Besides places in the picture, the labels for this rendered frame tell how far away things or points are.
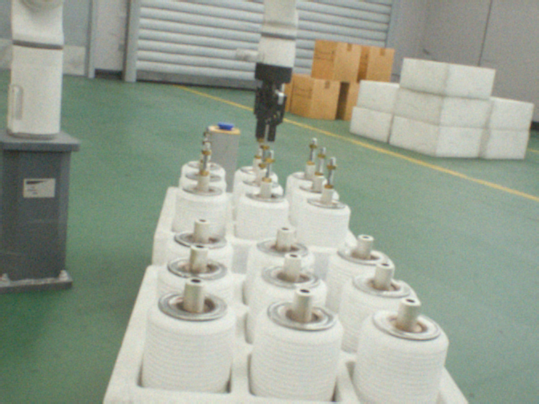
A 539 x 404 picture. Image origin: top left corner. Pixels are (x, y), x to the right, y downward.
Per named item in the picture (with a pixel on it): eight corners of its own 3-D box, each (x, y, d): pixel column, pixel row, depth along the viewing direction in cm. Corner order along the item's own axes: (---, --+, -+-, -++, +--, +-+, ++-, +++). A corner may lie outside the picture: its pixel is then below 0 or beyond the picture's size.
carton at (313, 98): (334, 119, 522) (340, 82, 515) (310, 118, 510) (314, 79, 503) (314, 114, 547) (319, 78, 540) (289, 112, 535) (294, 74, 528)
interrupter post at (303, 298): (290, 322, 71) (294, 294, 70) (289, 313, 73) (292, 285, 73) (313, 325, 71) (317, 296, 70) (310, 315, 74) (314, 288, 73)
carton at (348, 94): (367, 122, 539) (373, 85, 532) (344, 120, 527) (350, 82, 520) (346, 116, 564) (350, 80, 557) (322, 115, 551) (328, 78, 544)
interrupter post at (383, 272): (374, 291, 84) (378, 267, 83) (370, 284, 86) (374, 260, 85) (392, 293, 84) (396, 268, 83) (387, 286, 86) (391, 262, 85)
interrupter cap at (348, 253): (341, 264, 92) (342, 260, 92) (332, 248, 99) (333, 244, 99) (394, 270, 93) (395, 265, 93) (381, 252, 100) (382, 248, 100)
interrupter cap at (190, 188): (228, 197, 122) (229, 194, 122) (191, 197, 119) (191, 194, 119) (212, 187, 129) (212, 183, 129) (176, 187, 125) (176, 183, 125)
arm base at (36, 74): (14, 139, 124) (17, 46, 120) (6, 130, 132) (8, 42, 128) (64, 140, 129) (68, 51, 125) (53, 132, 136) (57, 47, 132)
